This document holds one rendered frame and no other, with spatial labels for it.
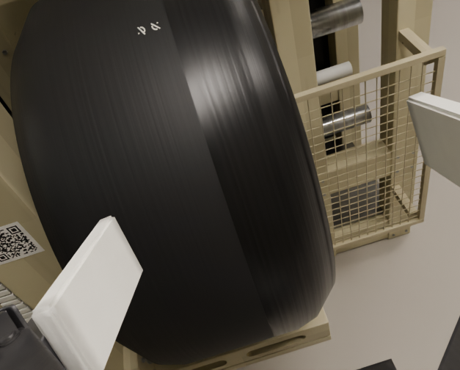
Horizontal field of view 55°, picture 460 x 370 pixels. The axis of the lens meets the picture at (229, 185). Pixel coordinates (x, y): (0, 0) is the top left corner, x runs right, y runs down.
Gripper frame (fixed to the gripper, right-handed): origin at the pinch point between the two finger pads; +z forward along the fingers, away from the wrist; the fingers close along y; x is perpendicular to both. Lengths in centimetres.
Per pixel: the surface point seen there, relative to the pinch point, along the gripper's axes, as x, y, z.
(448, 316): -114, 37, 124
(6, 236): -7, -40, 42
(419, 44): -14, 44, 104
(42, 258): -13, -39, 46
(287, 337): -47, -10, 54
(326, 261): -21.5, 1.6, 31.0
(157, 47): 8.3, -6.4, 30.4
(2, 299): -18, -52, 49
